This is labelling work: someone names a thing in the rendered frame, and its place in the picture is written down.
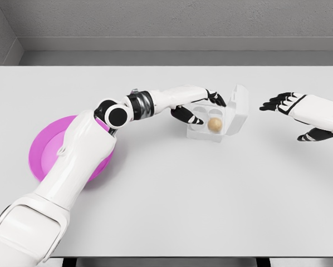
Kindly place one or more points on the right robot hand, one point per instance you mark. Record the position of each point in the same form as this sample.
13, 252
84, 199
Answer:
317, 111

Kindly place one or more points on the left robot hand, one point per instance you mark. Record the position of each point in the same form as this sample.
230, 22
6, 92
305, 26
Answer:
187, 96

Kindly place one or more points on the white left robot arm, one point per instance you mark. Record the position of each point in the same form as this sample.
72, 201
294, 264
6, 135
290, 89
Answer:
72, 167

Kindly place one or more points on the tan egg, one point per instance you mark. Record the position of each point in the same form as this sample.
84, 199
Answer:
214, 124

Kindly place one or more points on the clear plastic egg box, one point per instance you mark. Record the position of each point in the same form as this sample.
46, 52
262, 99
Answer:
239, 111

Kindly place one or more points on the pink round plate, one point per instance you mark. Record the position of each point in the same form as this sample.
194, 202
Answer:
44, 144

